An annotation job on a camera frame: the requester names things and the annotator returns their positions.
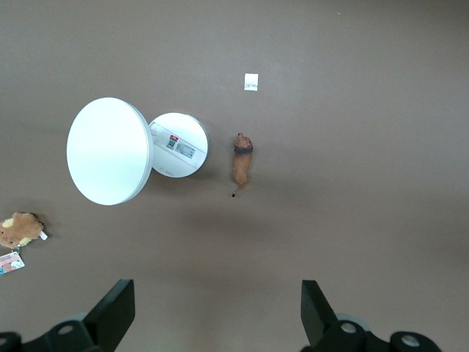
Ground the white round desk lamp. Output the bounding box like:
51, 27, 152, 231
66, 97, 210, 206

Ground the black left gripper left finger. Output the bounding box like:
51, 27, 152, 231
21, 279, 136, 352

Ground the brown lion statue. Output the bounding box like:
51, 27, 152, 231
229, 132, 254, 198

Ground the printed plush tag card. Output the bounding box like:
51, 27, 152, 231
0, 251, 27, 276

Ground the brown table cover sheet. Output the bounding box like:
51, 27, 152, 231
0, 0, 469, 352

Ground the brown plush keychain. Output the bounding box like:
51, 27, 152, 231
0, 212, 48, 247

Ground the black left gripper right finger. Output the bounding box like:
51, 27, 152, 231
300, 280, 393, 352

